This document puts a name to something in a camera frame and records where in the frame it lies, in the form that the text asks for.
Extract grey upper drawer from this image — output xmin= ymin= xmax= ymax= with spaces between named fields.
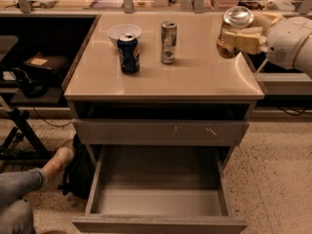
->
xmin=73 ymin=119 xmax=249 ymax=146

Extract person's leg in jeans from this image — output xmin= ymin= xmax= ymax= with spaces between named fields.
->
xmin=0 ymin=169 xmax=48 ymax=234

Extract white stick with handle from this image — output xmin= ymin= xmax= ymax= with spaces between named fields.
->
xmin=256 ymin=58 xmax=268 ymax=73

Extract beige shoe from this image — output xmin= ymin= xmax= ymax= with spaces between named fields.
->
xmin=43 ymin=139 xmax=76 ymax=179

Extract white bowl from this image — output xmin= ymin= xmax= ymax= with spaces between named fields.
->
xmin=107 ymin=24 xmax=142 ymax=47

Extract dark box with label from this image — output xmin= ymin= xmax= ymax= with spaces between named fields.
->
xmin=23 ymin=53 xmax=70 ymax=79

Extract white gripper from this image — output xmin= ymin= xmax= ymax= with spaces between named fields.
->
xmin=222 ymin=12 xmax=312 ymax=71

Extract grey cabinet with beige top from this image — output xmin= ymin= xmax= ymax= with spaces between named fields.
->
xmin=64 ymin=13 xmax=264 ymax=147

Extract orange soda can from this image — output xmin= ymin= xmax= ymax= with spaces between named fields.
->
xmin=216 ymin=6 xmax=254 ymax=59

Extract black folding stand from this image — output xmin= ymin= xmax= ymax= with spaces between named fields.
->
xmin=0 ymin=97 xmax=52 ymax=165

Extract black backpack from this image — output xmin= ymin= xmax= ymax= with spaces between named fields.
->
xmin=58 ymin=135 xmax=95 ymax=199

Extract black headphones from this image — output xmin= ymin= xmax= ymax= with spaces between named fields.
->
xmin=13 ymin=67 xmax=48 ymax=98

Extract open middle drawer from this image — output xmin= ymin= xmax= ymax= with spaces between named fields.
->
xmin=72 ymin=146 xmax=247 ymax=234

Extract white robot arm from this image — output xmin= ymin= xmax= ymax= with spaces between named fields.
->
xmin=221 ymin=12 xmax=312 ymax=77

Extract blue Pepsi can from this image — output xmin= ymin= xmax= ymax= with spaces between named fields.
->
xmin=117 ymin=33 xmax=139 ymax=73

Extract tall silver energy can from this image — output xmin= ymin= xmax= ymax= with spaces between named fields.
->
xmin=161 ymin=21 xmax=177 ymax=64

